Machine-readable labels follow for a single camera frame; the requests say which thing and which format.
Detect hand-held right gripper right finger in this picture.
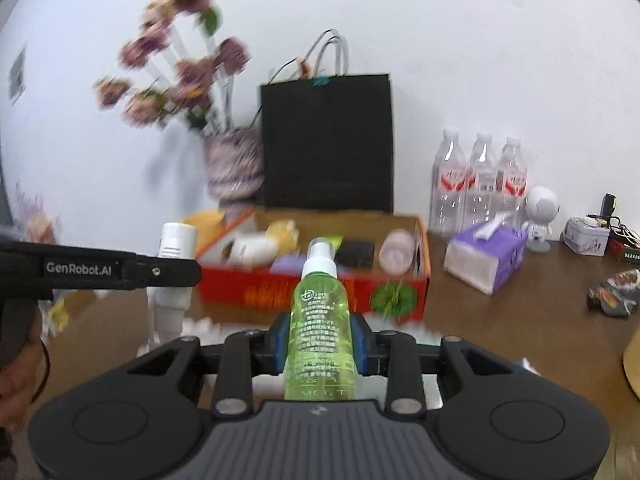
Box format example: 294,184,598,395
349,311,516,418

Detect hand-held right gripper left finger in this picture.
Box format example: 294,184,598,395
127,312,292,421

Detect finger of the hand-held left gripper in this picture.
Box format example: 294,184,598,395
120,252,203,290

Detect white plastic bottle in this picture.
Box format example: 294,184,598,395
145,221,201,358

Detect green spray bottle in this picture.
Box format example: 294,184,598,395
282,236,358,402

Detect red cardboard box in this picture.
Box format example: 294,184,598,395
192,207,432,315

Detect yellow white plush toy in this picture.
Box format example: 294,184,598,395
225,220,301,267

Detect dark blue charger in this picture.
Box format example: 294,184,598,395
335,240,377,273

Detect pink cylindrical jar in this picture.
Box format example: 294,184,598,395
378,229,418,276

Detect person's left hand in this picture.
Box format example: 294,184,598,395
0,317,49,433

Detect yellow mug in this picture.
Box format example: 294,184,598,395
182,208,226,241

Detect purple ceramic vase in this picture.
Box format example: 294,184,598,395
204,127,264,206

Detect purple tissue pack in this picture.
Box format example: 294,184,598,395
444,212,528,295

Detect clear water bottle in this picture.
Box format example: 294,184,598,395
495,136,528,221
431,129,467,235
465,132,498,226

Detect dried pink flowers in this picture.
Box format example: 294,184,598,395
94,0,251,133

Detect black paper bag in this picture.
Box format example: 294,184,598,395
257,30,396,213

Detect white robot figurine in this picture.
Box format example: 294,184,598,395
522,186,561,253

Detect white tin box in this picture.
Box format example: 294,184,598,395
562,216,611,257

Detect shiny snack packet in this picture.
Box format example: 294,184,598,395
587,269,640,318

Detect beige round object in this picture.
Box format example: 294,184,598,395
622,332,640,411

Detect small red box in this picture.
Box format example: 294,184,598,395
607,237,640,264

